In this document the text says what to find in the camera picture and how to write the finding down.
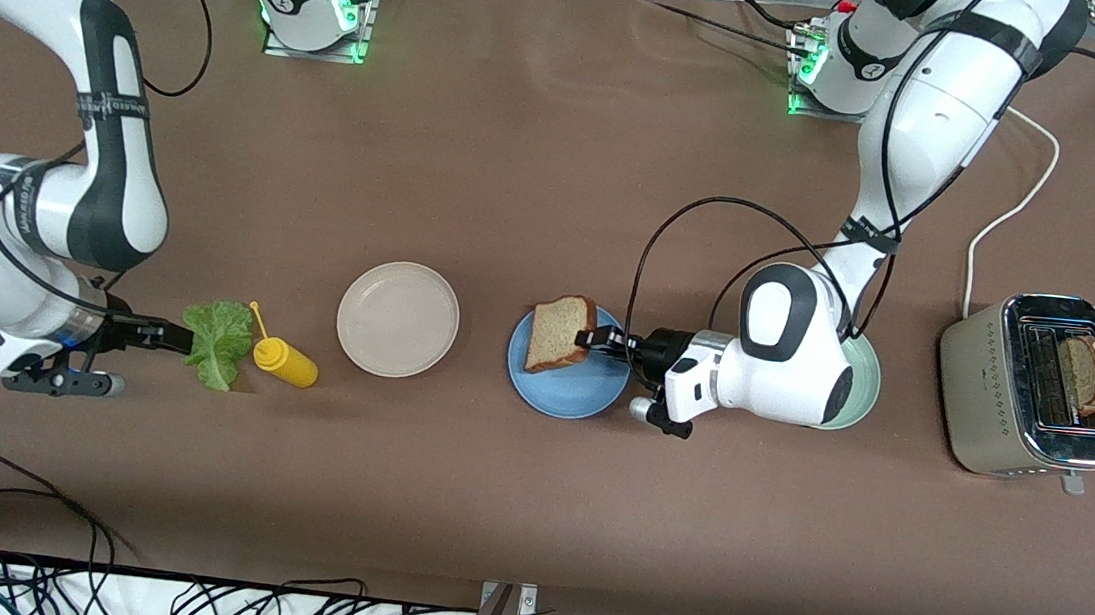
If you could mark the green plate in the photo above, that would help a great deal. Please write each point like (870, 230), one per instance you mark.
(863, 388)

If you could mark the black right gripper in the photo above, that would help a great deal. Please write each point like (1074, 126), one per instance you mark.
(116, 329)

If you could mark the green lettuce leaf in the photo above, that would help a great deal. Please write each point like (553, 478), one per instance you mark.
(217, 346)

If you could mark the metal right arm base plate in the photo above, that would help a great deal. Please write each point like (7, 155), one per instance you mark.
(366, 24)

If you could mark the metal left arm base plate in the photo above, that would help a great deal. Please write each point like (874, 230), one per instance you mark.
(812, 112)

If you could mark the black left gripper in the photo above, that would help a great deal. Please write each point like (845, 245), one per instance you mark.
(661, 347)

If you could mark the beige plate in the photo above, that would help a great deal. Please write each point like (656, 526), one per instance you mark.
(398, 319)

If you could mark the yellow squeeze bottle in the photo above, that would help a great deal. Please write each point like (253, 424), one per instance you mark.
(286, 361)

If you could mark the brown bread slice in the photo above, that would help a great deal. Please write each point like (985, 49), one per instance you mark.
(1088, 378)
(555, 333)

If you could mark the blue plate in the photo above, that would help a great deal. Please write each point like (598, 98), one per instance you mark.
(569, 395)

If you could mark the beige chrome toaster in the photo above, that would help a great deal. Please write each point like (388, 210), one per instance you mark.
(977, 389)

